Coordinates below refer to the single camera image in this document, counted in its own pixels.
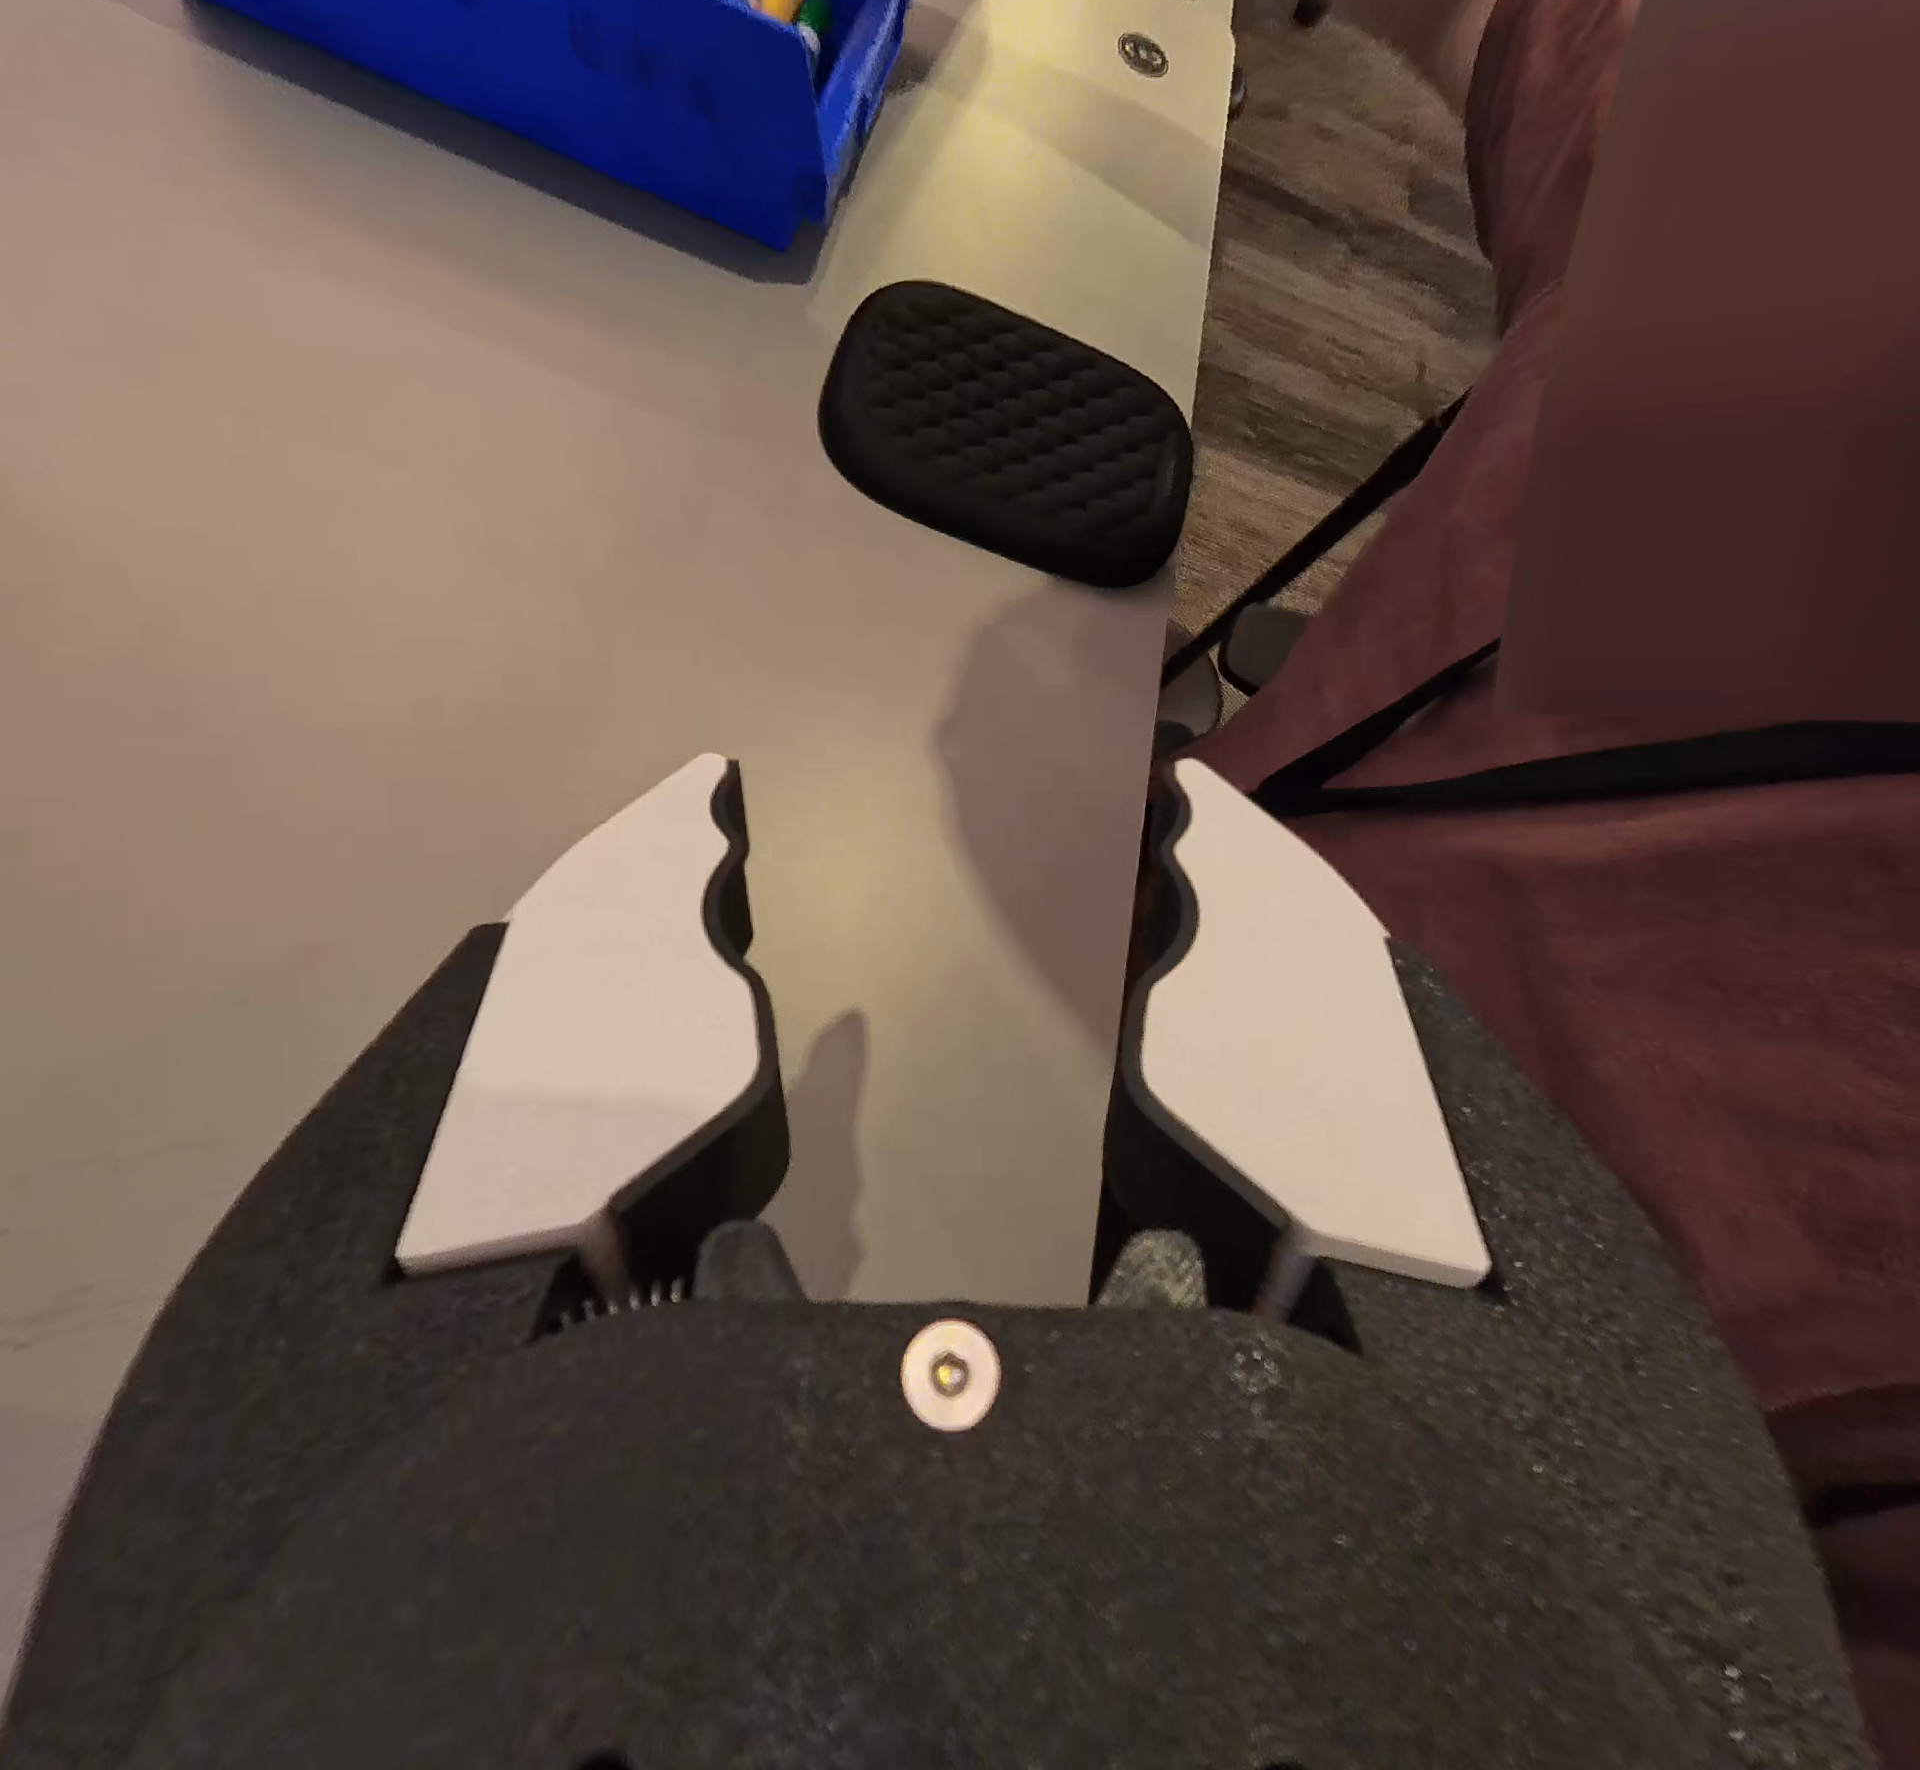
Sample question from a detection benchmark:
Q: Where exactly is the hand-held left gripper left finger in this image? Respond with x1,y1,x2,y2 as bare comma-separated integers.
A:
395,752,792,1296

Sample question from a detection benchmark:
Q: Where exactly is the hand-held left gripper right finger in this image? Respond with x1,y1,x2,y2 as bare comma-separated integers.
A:
1115,753,1499,1319

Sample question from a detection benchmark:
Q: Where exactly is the blue plastic bin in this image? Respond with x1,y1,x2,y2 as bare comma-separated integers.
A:
87,0,939,257

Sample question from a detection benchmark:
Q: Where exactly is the black chair base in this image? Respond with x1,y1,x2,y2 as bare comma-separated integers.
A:
1162,389,1472,737

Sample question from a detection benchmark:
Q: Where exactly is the black textured wrist pad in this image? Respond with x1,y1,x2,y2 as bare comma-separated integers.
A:
817,280,1200,592

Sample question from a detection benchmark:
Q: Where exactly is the black cord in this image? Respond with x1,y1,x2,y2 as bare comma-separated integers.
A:
1252,636,1920,820

